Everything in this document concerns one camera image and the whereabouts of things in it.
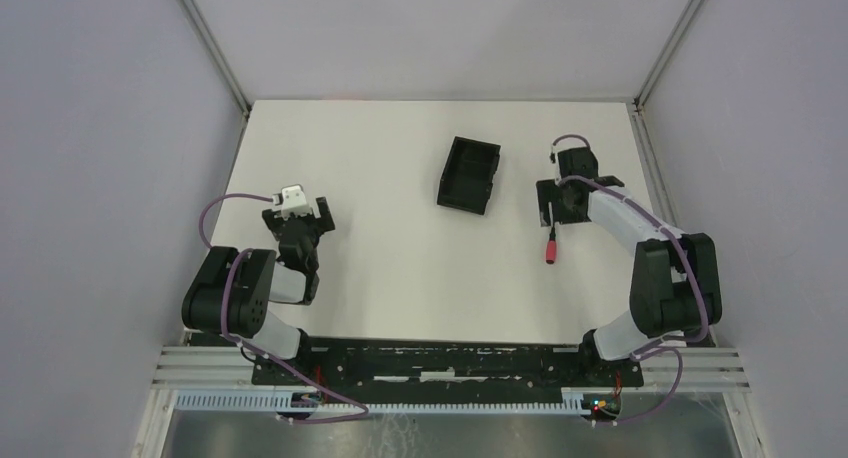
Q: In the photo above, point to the left aluminium corner post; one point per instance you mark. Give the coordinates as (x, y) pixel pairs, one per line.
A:
(199, 24)

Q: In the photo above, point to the black plastic bin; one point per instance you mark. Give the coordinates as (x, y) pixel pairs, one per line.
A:
(466, 182)

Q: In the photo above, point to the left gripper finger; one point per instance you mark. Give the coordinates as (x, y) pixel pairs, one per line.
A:
(324, 221)
(271, 220)

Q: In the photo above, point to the aluminium corner post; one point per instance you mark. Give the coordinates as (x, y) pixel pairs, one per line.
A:
(667, 52)
(199, 24)

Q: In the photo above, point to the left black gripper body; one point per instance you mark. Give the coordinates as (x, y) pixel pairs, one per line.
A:
(299, 221)

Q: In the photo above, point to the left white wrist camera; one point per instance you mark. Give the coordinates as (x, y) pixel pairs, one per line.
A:
(291, 201)

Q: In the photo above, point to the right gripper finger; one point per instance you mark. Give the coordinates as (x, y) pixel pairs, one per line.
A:
(547, 194)
(567, 214)

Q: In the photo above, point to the right aluminium corner post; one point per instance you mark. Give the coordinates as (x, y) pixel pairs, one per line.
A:
(667, 52)

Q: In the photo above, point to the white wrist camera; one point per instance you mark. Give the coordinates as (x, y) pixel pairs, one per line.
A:
(551, 155)
(291, 201)

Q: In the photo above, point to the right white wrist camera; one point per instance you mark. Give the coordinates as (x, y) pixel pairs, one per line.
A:
(551, 155)

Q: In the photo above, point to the red handled screwdriver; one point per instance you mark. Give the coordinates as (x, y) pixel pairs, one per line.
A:
(551, 250)

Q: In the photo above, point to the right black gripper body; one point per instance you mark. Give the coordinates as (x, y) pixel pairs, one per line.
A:
(553, 199)

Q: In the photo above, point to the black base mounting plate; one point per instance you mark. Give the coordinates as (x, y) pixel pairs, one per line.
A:
(377, 371)

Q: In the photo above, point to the aluminium front rail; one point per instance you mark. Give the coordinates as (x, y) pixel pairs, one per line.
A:
(705, 370)

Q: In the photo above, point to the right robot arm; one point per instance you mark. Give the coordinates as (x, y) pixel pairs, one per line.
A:
(674, 294)

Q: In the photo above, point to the white slotted cable duct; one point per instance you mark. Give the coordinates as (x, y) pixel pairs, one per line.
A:
(279, 401)

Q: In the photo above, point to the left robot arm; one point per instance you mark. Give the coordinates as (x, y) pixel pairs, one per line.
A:
(232, 290)

